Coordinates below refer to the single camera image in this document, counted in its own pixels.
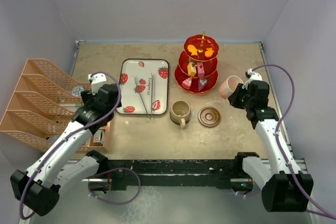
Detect pink mug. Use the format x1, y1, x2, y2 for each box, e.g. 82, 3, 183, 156
218, 76, 243, 100

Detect metal tongs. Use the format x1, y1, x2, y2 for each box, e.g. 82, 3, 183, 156
133, 69, 155, 118

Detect brown wooden coaster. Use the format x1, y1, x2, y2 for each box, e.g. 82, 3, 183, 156
198, 106, 221, 127

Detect purple cake slice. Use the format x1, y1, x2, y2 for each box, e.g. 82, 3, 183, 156
198, 78, 207, 92

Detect orange fish cake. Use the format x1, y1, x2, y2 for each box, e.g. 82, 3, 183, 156
204, 48, 214, 58
187, 45, 198, 56

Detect yellow cake slice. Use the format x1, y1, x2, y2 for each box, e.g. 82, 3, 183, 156
187, 61, 197, 77

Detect salmon pink cake slice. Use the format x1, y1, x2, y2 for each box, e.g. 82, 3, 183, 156
182, 77, 193, 90

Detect beige ceramic mug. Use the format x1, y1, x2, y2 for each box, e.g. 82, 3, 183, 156
170, 101, 192, 130

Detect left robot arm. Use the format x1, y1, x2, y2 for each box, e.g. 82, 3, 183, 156
10, 72, 121, 221

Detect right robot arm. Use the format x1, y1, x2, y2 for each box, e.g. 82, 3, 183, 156
228, 69, 313, 212

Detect round blue white tin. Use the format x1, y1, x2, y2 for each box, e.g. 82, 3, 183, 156
71, 86, 84, 97

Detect small grey box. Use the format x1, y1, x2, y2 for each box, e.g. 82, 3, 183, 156
92, 130, 105, 145

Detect white strawberry tray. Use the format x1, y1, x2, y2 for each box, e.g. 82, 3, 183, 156
117, 58, 170, 115

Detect pink desk organizer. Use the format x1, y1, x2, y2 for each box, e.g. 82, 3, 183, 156
0, 58, 117, 154

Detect red three-tier cake stand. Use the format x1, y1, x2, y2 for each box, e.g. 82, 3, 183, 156
174, 32, 219, 94

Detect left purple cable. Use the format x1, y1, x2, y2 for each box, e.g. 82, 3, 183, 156
18, 71, 123, 221

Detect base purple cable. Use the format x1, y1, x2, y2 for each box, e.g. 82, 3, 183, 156
88, 166, 143, 206

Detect black base frame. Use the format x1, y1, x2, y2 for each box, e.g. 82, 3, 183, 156
86, 152, 266, 192

